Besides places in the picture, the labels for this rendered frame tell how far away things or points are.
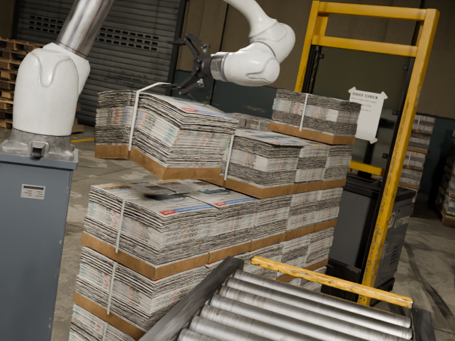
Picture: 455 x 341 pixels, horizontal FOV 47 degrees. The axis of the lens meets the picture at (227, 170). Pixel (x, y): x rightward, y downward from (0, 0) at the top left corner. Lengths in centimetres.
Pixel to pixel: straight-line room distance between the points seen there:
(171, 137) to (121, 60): 811
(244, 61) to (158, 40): 788
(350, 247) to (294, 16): 594
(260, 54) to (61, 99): 57
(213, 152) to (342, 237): 177
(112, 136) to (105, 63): 807
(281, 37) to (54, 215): 85
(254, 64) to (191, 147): 34
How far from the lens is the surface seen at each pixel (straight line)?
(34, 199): 146
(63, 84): 143
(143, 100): 169
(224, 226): 198
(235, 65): 156
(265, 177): 211
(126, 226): 180
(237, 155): 218
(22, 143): 145
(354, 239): 335
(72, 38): 164
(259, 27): 165
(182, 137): 160
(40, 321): 159
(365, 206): 329
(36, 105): 143
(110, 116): 179
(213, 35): 900
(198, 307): 114
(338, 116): 263
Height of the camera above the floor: 128
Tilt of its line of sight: 10 degrees down
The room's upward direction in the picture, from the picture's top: 10 degrees clockwise
